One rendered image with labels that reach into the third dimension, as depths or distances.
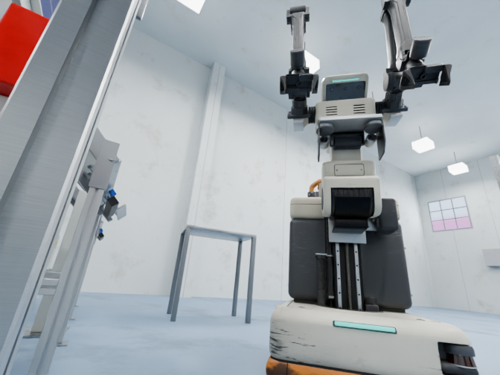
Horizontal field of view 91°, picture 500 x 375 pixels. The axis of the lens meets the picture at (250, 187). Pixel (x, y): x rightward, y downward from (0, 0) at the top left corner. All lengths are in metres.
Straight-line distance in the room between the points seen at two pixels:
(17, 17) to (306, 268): 1.24
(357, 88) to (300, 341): 1.10
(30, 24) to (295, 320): 1.01
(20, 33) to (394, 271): 1.41
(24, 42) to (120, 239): 4.36
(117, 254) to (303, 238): 3.90
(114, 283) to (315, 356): 4.14
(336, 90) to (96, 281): 4.37
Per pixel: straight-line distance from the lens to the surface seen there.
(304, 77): 1.02
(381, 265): 1.34
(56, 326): 0.89
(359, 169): 1.16
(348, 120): 1.16
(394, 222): 1.22
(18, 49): 0.61
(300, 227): 1.32
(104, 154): 0.94
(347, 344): 0.98
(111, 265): 4.81
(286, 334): 0.98
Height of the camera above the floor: 0.36
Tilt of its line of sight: 21 degrees up
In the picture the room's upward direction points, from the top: 5 degrees clockwise
